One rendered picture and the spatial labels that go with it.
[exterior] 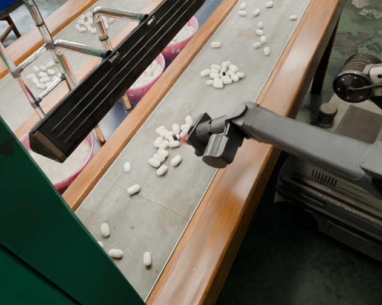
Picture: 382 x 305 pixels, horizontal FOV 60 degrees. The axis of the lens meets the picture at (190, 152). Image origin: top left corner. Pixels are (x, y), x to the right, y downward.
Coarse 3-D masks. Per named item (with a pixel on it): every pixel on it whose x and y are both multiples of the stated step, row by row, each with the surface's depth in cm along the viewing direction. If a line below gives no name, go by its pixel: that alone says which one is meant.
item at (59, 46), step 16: (96, 16) 84; (112, 16) 81; (128, 16) 79; (144, 16) 77; (64, 48) 74; (80, 48) 72; (96, 48) 71; (112, 48) 94; (64, 64) 80; (112, 64) 70; (128, 112) 111; (96, 128) 98
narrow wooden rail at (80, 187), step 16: (224, 0) 149; (224, 16) 142; (208, 32) 134; (192, 48) 128; (176, 64) 123; (160, 80) 118; (176, 80) 121; (144, 96) 114; (160, 96) 114; (144, 112) 109; (128, 128) 105; (112, 144) 101; (96, 160) 98; (112, 160) 99; (80, 176) 95; (96, 176) 95; (64, 192) 92; (80, 192) 91
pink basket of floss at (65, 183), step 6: (24, 138) 107; (90, 138) 106; (24, 144) 107; (90, 144) 108; (90, 156) 99; (84, 162) 97; (72, 174) 95; (78, 174) 98; (66, 180) 95; (72, 180) 98; (54, 186) 95; (60, 186) 97; (66, 186) 99; (60, 192) 101
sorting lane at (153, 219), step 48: (240, 0) 152; (288, 0) 148; (240, 48) 129; (192, 96) 115; (240, 96) 112; (144, 144) 103; (96, 192) 94; (144, 192) 92; (192, 192) 91; (96, 240) 85; (144, 240) 83; (144, 288) 76
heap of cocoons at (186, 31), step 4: (184, 28) 143; (188, 28) 142; (192, 28) 141; (180, 32) 140; (184, 32) 140; (188, 32) 140; (192, 32) 139; (176, 36) 141; (180, 36) 138; (184, 36) 140; (188, 36) 137; (172, 40) 138; (176, 40) 138; (180, 40) 137; (180, 48) 136; (172, 52) 135
